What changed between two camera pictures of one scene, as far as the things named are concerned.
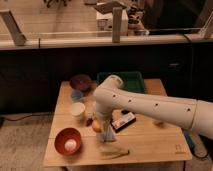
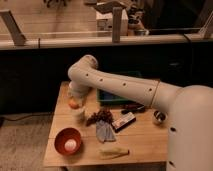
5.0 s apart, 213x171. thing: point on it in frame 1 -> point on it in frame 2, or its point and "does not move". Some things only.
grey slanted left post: x=16 y=32 does not move
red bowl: x=65 y=134 does not move
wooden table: x=139 y=138 does not move
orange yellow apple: x=96 y=126 -> x=74 y=104
